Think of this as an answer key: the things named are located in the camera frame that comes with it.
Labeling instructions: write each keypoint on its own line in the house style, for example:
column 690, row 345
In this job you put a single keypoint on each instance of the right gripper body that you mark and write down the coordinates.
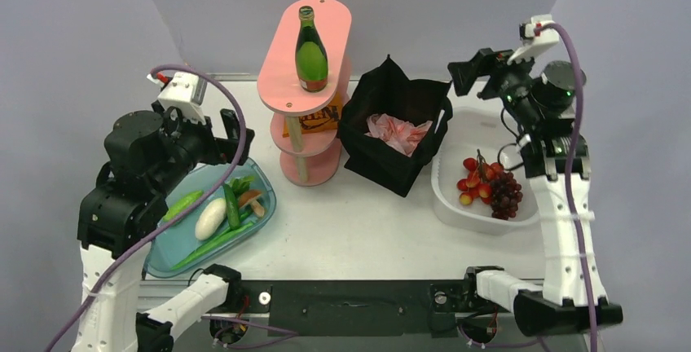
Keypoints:
column 507, row 81

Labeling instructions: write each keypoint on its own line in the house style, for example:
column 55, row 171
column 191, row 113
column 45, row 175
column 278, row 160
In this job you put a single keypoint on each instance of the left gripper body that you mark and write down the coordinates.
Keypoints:
column 224, row 149

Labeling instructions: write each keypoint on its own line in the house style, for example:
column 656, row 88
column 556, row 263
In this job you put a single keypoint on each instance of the green leaf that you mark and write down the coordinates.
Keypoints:
column 241, row 185

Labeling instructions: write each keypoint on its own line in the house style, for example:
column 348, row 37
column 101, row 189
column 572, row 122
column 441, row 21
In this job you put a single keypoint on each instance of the dark green cucumber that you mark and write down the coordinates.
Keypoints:
column 232, row 207

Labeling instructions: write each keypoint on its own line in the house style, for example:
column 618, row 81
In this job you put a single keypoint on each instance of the white round food item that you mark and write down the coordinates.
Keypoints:
column 210, row 219

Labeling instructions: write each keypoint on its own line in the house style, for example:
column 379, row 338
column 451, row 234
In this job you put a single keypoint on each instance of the red cherry tomato bunch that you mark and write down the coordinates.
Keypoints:
column 477, row 183

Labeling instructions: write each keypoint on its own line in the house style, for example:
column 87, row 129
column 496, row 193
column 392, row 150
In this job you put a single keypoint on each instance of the orange snack bag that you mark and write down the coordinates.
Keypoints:
column 325, row 119

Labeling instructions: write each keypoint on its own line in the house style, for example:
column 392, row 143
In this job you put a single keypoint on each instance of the dark purple grape bunch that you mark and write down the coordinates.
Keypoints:
column 506, row 195

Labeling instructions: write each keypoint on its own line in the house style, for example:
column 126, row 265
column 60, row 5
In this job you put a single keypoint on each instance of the pink plastic grocery bag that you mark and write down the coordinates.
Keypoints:
column 402, row 136

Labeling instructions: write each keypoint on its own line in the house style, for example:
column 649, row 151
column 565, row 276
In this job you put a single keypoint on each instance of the black fabric bag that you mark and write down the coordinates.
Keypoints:
column 386, row 89

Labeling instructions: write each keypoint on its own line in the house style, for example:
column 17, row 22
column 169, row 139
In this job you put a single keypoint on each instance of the green bottle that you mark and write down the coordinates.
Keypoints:
column 311, row 59

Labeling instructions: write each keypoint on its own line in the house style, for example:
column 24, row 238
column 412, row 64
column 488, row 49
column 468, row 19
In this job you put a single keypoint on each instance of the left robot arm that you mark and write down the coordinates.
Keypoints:
column 150, row 152

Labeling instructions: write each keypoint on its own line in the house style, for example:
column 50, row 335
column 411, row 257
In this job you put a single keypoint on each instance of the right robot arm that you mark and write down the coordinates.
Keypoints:
column 556, row 164

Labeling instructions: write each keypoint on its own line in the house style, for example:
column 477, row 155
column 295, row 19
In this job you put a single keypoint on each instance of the white plastic basin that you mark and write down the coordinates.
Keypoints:
column 470, row 131

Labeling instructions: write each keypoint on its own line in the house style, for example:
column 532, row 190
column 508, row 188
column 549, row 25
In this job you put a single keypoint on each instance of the brown mushroom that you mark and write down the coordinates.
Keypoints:
column 250, row 199

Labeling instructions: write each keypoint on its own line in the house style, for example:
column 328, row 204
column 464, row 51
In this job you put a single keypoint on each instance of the blue transparent tray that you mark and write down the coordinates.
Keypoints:
column 174, row 244

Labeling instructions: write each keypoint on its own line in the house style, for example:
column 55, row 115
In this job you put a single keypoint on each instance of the green bitter gourd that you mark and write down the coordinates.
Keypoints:
column 181, row 204

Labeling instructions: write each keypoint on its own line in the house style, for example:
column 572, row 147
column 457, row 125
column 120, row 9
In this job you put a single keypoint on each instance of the pink three-tier shelf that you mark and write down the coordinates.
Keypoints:
column 305, row 159

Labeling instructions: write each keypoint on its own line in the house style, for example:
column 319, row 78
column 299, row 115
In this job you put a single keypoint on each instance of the light green long pepper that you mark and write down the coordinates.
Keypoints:
column 211, row 245

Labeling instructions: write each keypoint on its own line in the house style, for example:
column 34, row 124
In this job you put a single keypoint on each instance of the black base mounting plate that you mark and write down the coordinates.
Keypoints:
column 358, row 308

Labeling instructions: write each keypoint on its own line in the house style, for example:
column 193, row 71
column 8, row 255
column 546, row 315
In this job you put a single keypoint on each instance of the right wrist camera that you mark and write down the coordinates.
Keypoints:
column 536, row 39

